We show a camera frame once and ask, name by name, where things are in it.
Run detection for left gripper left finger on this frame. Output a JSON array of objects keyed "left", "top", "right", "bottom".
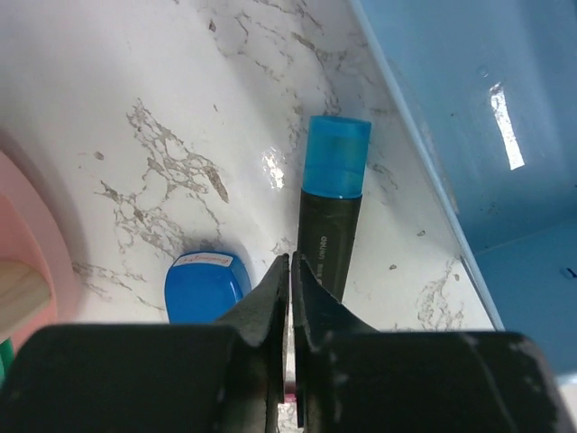
[{"left": 1, "top": 254, "right": 289, "bottom": 432}]

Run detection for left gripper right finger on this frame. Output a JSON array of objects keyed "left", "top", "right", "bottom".
[{"left": 290, "top": 253, "right": 576, "bottom": 432}]

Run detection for blue cap black highlighter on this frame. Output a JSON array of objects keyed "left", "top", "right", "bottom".
[{"left": 298, "top": 115, "right": 371, "bottom": 300}]

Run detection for light blue drawer bin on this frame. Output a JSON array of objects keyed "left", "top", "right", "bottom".
[{"left": 353, "top": 1, "right": 576, "bottom": 384}]

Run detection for blue pencil sharpener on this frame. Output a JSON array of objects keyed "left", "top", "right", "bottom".
[{"left": 164, "top": 251, "right": 252, "bottom": 324}]

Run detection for pink tiered shelf stand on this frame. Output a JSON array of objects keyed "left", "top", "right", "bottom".
[{"left": 1, "top": 154, "right": 56, "bottom": 348}]

